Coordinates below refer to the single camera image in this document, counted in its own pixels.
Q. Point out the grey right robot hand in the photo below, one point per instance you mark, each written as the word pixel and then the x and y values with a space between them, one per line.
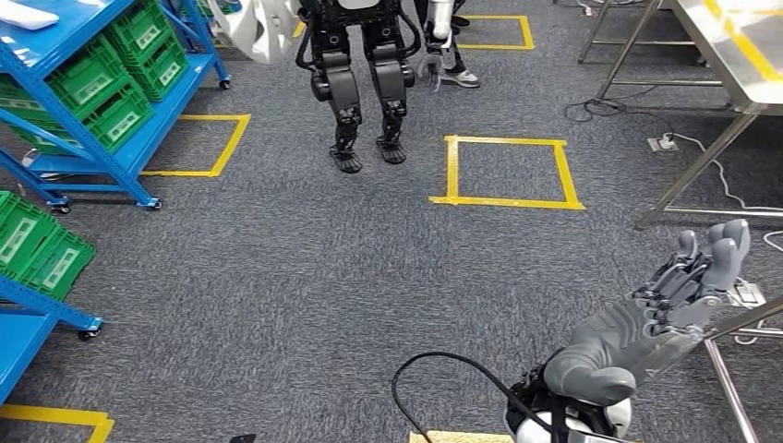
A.
pixel 618 342

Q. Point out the large white plastic part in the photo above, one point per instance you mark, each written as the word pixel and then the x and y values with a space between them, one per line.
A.
pixel 257 30

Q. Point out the blue metal shelf rack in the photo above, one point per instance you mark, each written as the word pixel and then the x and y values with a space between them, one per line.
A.
pixel 24 342
pixel 140 147

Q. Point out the white plastic car part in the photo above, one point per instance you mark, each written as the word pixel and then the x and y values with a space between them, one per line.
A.
pixel 24 15

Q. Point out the white power strip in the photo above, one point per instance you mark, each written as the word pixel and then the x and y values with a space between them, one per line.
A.
pixel 662 144
pixel 747 293

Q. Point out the person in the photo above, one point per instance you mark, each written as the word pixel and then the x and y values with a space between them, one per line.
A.
pixel 462 78

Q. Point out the black humanoid robot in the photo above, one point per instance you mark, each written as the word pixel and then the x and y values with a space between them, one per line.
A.
pixel 342 79

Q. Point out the right wrist camera unit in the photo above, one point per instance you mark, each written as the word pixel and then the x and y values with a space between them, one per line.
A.
pixel 532 397

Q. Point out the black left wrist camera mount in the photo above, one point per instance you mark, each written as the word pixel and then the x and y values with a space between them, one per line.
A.
pixel 243 438

